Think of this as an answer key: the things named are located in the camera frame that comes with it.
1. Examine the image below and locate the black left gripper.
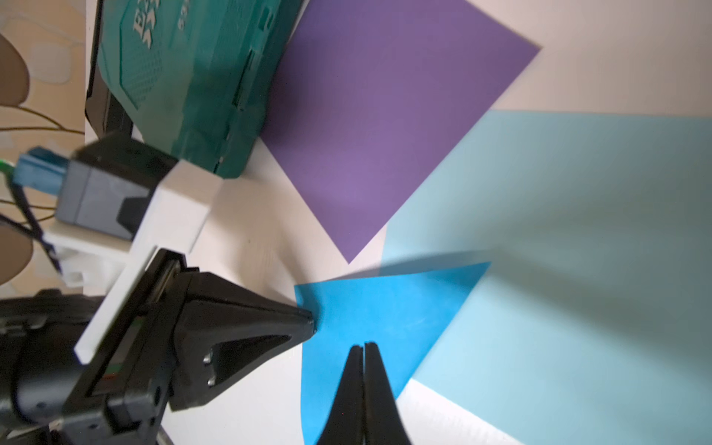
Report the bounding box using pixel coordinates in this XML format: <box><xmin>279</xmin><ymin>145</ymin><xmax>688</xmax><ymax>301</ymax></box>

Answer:
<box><xmin>1</xmin><ymin>250</ymin><xmax>316</xmax><ymax>444</ymax></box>

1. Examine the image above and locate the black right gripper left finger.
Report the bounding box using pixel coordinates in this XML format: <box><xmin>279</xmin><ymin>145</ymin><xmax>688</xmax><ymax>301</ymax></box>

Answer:
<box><xmin>317</xmin><ymin>346</ymin><xmax>365</xmax><ymax>445</ymax></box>

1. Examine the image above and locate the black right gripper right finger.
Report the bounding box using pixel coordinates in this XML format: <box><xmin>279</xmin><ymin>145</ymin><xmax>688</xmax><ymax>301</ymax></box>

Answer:
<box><xmin>363</xmin><ymin>342</ymin><xmax>412</xmax><ymax>445</ymax></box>

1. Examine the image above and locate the light blue square paper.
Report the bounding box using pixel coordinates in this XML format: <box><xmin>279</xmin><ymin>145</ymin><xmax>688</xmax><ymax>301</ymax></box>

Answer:
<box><xmin>383</xmin><ymin>111</ymin><xmax>711</xmax><ymax>444</ymax></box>

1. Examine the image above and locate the purple square paper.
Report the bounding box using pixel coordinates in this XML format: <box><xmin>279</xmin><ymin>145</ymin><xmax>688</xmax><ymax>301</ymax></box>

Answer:
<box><xmin>263</xmin><ymin>0</ymin><xmax>540</xmax><ymax>261</ymax></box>

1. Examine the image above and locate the green plastic tool case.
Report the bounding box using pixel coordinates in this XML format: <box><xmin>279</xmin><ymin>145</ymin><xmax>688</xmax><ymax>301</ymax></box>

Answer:
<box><xmin>85</xmin><ymin>0</ymin><xmax>302</xmax><ymax>179</ymax></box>

